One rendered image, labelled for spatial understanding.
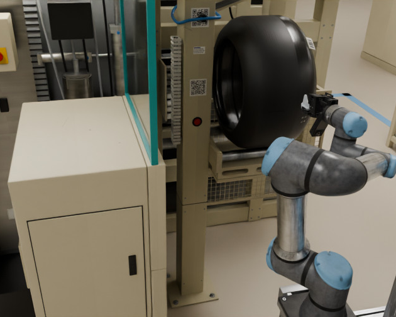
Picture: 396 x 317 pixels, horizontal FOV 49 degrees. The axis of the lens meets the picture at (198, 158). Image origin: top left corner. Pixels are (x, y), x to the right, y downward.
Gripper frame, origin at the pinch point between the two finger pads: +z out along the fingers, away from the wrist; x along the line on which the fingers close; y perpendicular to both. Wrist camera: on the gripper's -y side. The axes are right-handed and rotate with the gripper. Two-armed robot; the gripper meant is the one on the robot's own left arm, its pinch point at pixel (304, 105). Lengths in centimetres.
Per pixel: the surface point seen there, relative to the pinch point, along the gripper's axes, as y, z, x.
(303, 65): 13.7, 10.9, -4.1
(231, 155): -28.3, 25.4, 20.9
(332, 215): -113, 92, -82
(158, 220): -18, -40, 67
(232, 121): -22, 54, 10
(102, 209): -11, -41, 82
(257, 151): -27.8, 25.8, 7.9
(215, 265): -116, 63, 16
